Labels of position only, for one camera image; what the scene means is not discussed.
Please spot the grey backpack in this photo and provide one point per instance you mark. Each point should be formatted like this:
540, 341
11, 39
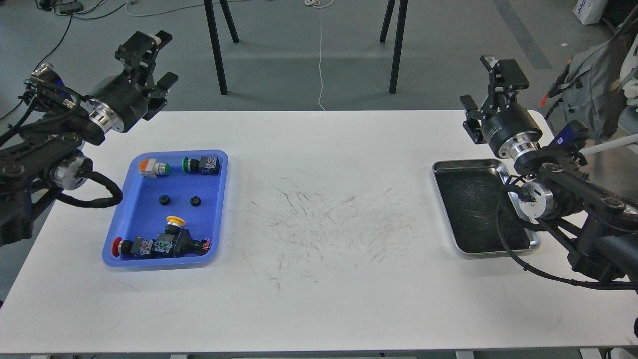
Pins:
591, 90

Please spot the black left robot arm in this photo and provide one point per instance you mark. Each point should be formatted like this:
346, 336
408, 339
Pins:
41, 159

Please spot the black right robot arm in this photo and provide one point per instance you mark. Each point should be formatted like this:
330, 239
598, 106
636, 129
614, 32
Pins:
597, 227

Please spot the white box on floor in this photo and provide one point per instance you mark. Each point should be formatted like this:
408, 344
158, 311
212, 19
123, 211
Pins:
589, 12

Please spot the black stand legs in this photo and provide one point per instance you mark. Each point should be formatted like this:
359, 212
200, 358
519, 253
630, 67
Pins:
214, 38
399, 38

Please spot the black left stand legs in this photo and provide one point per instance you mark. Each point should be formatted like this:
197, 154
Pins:
214, 38

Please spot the yellow push button switch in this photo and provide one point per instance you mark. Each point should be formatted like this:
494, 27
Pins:
176, 241

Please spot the black right stand legs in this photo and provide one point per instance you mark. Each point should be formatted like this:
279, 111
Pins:
399, 38

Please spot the orange white push button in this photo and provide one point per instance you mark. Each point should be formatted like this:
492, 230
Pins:
152, 168

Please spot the silver metal tray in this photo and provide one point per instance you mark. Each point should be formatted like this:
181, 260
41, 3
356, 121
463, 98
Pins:
469, 191

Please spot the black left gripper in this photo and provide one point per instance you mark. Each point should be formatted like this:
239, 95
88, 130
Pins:
118, 102

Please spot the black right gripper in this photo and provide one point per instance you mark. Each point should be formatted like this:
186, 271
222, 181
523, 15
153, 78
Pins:
511, 132

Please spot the blue plastic tray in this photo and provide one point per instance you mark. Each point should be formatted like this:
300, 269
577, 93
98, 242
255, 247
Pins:
140, 214

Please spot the red push button switch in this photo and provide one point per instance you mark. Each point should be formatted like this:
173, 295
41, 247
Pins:
140, 248

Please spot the green push button switch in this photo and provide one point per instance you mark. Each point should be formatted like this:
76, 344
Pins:
204, 165

